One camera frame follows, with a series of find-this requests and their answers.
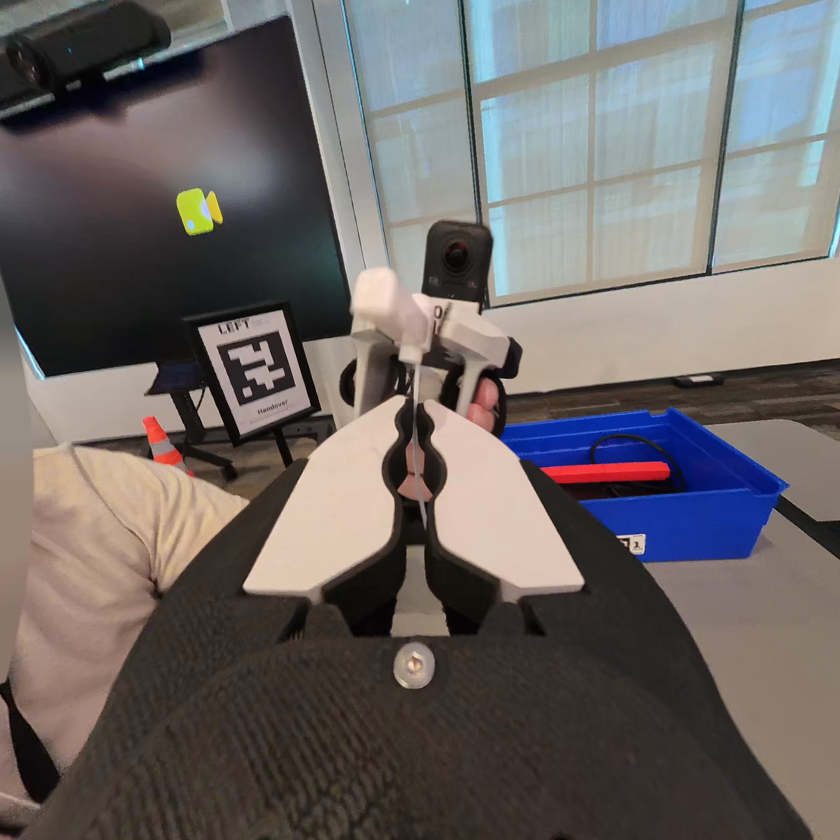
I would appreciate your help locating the grey desk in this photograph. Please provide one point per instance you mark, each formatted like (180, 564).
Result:
(722, 623)

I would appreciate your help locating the person's cream shirt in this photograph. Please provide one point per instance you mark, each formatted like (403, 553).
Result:
(98, 558)

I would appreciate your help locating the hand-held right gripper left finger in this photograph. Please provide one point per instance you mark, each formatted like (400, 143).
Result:
(328, 525)

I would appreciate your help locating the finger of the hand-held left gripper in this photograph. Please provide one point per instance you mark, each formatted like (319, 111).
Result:
(367, 380)
(479, 341)

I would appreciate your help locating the framed marker sign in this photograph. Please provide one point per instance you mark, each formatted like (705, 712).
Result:
(256, 367)

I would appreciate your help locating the black webcam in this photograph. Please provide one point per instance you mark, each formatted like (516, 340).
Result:
(85, 46)

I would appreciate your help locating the red flat bar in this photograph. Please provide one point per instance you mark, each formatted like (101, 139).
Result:
(604, 472)

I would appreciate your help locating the blue plastic bin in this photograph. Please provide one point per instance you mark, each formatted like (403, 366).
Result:
(689, 525)

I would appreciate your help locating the person's left hand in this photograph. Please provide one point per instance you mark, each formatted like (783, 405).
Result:
(487, 403)

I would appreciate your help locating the large grid window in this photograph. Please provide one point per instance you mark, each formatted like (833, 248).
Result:
(590, 131)

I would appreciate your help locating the black power strip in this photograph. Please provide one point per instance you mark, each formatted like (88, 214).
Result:
(699, 380)

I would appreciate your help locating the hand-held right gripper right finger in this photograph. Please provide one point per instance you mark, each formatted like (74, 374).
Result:
(499, 525)

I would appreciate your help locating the orange traffic cone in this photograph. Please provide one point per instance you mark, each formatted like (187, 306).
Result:
(161, 446)

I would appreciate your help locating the large black monitor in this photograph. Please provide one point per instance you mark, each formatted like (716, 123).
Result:
(131, 295)

